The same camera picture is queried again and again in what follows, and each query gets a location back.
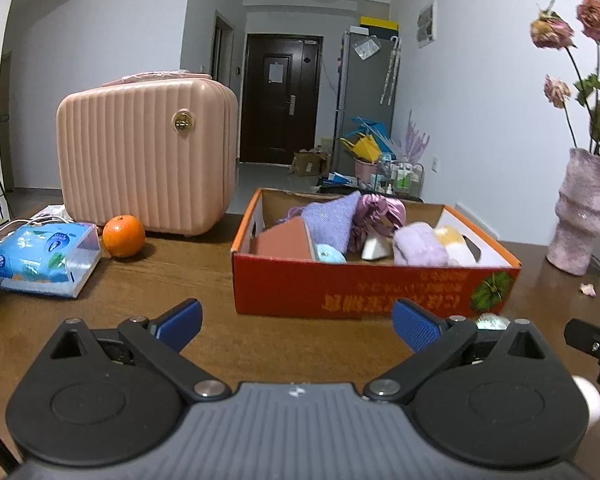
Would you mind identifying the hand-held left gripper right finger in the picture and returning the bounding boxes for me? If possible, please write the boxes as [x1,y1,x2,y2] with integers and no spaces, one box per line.
[362,297,568,406]

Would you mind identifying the blue tissue pack in clear box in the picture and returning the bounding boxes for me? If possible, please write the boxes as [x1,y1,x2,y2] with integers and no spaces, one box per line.
[0,221,103,299]

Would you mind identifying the red cardboard box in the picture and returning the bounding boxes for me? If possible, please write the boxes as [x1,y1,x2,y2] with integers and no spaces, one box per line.
[230,187,522,320]

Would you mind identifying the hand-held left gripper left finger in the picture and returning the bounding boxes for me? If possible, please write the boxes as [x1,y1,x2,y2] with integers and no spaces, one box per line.
[30,297,233,404]

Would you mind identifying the white charger cable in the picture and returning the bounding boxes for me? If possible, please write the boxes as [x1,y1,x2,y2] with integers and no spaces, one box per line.
[0,215,73,246]

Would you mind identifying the dark brown entrance door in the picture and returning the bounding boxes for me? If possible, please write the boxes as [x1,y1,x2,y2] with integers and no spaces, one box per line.
[240,33,324,166]

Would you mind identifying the folded clear umbrella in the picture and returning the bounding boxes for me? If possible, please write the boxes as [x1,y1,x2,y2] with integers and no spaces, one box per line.
[381,36,401,107]

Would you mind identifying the pink layered sponge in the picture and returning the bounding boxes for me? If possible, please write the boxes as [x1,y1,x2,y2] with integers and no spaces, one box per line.
[256,219,318,262]

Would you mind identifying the pink ceramic vase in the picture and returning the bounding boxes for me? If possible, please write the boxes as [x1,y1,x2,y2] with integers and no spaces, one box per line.
[546,147,600,277]

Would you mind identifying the framed wall picture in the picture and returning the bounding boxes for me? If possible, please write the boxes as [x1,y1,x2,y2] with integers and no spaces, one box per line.
[416,0,438,49]

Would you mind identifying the pink ribbed suitcase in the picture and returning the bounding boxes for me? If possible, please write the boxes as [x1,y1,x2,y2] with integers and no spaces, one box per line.
[56,69,239,238]

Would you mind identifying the lavender fluffy towel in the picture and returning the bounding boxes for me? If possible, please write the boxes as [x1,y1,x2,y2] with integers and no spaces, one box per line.
[392,222,450,267]

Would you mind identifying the yellow and black box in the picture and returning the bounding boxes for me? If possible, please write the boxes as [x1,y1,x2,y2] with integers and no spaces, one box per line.
[360,16,400,32]

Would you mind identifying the dark side door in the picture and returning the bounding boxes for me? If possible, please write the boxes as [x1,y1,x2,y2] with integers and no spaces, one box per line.
[212,12,236,88]

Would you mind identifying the purple knitted cloth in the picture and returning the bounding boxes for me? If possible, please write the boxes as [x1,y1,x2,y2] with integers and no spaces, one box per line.
[277,192,362,256]

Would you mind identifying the clear plastic bag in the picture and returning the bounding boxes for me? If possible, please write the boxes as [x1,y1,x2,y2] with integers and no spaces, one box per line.
[354,37,382,59]

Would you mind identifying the purple feather decoration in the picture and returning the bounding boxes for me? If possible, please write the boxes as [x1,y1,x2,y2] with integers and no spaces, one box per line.
[402,110,431,163]

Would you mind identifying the bunch of dried pink roses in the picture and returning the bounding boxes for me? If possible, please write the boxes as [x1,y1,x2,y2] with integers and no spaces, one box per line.
[530,0,600,161]

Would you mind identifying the grey refrigerator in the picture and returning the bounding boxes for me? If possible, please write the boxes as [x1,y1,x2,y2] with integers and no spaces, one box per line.
[336,30,401,181]

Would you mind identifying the purple satin scrunchie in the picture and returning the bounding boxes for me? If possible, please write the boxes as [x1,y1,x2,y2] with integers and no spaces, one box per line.
[350,194,407,253]

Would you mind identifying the brown cardboard box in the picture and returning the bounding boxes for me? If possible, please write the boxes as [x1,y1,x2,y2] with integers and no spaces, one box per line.
[291,150,331,177]

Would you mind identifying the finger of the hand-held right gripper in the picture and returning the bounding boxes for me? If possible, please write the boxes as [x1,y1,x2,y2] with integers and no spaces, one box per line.
[564,317,600,387]

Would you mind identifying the yellow and white plush toy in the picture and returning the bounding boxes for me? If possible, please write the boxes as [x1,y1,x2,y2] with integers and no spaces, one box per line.
[432,225,483,266]

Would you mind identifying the blue plastic rack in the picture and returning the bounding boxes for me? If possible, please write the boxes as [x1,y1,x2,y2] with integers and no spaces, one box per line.
[351,116,396,153]

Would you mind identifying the white triangular sponge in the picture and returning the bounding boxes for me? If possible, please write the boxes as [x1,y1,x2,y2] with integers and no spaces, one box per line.
[361,234,396,261]

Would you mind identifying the trolley cart with bottles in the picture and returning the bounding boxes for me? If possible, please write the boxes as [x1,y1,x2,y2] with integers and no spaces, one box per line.
[375,152,425,196]

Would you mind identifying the orange fruit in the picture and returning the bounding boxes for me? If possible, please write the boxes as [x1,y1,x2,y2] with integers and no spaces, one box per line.
[102,214,146,259]

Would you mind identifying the white booklet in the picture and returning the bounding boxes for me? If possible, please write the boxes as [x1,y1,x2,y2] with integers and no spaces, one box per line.
[30,205,66,221]

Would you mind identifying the pink bucket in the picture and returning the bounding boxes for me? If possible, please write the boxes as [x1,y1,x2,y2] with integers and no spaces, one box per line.
[354,157,381,181]

